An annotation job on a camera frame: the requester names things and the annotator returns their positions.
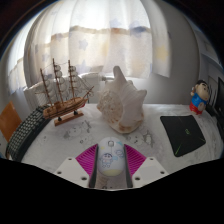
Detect cartoon boy figurine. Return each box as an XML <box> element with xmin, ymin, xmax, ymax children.
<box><xmin>189</xmin><ymin>79</ymin><xmax>211</xmax><ymax>116</ymax></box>

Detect white cartoon-print computer mouse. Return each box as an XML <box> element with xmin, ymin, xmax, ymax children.
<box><xmin>96</xmin><ymin>136</ymin><xmax>125</xmax><ymax>177</ymax></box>

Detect black keyboard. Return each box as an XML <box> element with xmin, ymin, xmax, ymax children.
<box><xmin>5</xmin><ymin>104</ymin><xmax>53</xmax><ymax>162</ymax></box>

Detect white star-print curtain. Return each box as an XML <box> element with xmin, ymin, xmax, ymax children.
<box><xmin>6</xmin><ymin>0</ymin><xmax>171</xmax><ymax>94</ymax></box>

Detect large white conch shell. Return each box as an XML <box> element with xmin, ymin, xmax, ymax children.
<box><xmin>96</xmin><ymin>65</ymin><xmax>148</xmax><ymax>135</ymax></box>

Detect wooden model sailing ship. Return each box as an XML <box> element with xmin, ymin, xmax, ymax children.
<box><xmin>34</xmin><ymin>58</ymin><xmax>95</xmax><ymax>127</ymax></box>

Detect white printed tablecloth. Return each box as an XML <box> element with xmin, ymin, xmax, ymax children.
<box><xmin>19</xmin><ymin>103</ymin><xmax>224</xmax><ymax>192</ymax></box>

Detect black mouse pad green lines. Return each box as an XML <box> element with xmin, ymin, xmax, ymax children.
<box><xmin>159</xmin><ymin>114</ymin><xmax>207</xmax><ymax>158</ymax></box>

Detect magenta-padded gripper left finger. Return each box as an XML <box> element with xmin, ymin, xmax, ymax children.
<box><xmin>53</xmin><ymin>143</ymin><xmax>100</xmax><ymax>190</ymax></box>

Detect orange wooden chair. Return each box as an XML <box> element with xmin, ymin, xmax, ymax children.
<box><xmin>0</xmin><ymin>101</ymin><xmax>23</xmax><ymax>143</ymax></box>

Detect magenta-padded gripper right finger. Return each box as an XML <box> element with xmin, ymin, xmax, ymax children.
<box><xmin>123</xmin><ymin>143</ymin><xmax>169</xmax><ymax>190</ymax></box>

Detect white radiator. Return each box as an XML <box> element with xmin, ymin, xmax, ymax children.
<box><xmin>23</xmin><ymin>72</ymin><xmax>108</xmax><ymax>111</ymax></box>

